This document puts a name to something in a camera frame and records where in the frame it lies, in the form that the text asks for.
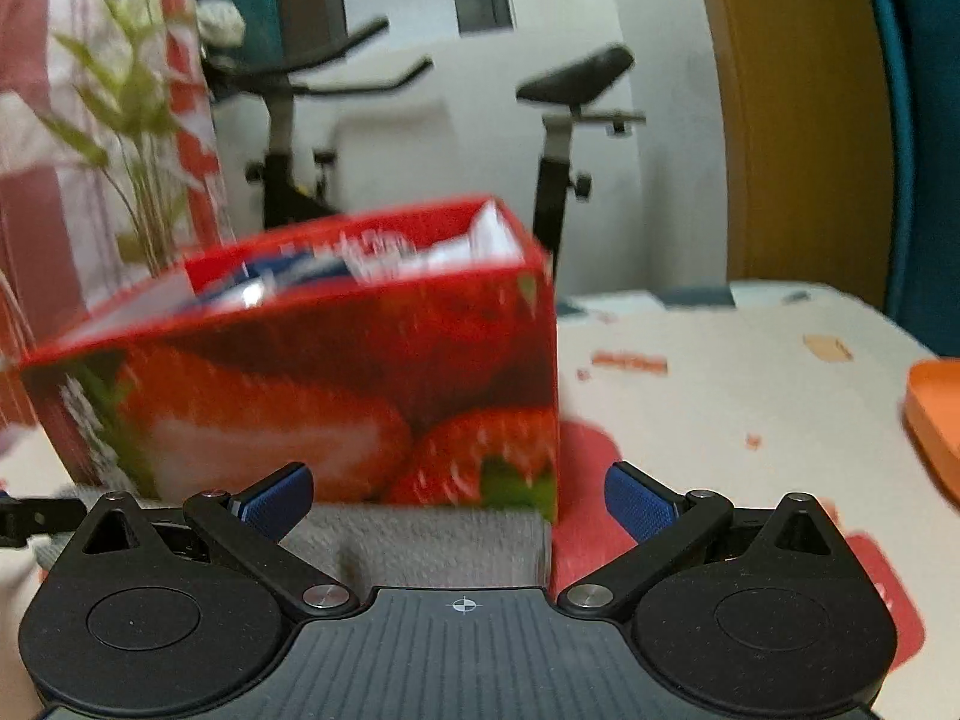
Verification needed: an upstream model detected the grey knitted cloth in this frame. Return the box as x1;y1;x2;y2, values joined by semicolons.
32;497;555;590

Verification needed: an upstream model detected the teal curtain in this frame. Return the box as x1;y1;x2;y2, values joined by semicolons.
871;0;958;356

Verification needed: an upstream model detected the white face mask package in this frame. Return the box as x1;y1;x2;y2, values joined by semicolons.
184;202;523;309

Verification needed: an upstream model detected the black exercise bike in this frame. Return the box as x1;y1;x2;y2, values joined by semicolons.
200;13;650;263

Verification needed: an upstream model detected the patterned white tablecloth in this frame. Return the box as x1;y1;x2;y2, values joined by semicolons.
2;293;958;718

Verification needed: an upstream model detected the red white patterned curtain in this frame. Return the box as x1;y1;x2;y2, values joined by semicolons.
2;0;231;426

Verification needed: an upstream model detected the green bamboo plant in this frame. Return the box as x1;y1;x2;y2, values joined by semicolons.
39;0;195;275

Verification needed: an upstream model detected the red strawberry cardboard box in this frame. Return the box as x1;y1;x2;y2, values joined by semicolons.
20;195;560;518

